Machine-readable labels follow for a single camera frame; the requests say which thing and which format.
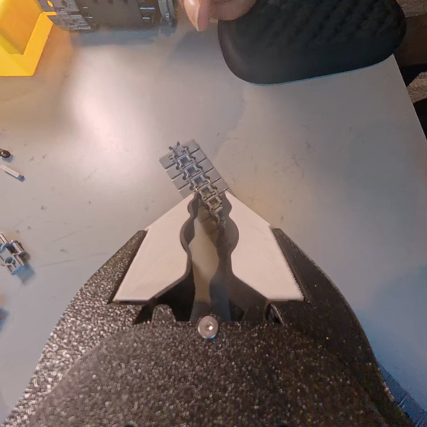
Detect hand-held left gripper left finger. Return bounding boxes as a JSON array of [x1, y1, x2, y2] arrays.
[[113, 193, 198, 305]]

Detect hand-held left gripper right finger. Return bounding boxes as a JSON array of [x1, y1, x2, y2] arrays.
[[224, 191, 305, 303]]

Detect assembled grey track chain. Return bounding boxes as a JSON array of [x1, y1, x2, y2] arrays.
[[158, 139, 232, 234]]

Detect pile of grey track links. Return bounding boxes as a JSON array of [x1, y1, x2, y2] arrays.
[[0, 232, 32, 276]]

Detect grey desk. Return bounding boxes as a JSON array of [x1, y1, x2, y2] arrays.
[[0, 0, 427, 414]]

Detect person's right hand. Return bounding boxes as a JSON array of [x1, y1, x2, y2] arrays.
[[178, 0, 257, 32]]

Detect pile of small black red pins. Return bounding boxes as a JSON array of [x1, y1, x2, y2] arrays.
[[0, 147, 25, 182]]

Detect yellow black toy tracked vehicle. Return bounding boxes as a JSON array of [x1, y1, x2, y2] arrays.
[[38, 0, 177, 32]]

